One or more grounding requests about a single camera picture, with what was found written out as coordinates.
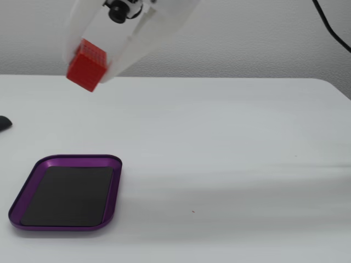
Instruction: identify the white fixed gripper finger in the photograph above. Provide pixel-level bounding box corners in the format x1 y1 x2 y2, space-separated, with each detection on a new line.
83 0 202 84

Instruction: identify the black cable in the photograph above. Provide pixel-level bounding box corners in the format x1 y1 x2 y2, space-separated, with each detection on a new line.
312 0 351 54

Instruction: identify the black rounded object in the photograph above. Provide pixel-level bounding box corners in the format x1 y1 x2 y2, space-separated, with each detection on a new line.
0 115 13 133

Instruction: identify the red studded block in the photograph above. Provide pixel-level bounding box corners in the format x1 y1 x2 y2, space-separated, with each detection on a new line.
66 38 109 93

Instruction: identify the white moving gripper finger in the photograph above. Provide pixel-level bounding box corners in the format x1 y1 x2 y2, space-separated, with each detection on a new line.
63 0 105 67

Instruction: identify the black tray mat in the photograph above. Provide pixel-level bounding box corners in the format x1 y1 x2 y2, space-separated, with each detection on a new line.
20 165 114 228

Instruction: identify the purple metal tray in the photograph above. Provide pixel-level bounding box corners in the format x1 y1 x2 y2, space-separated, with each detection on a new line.
8 154 123 232

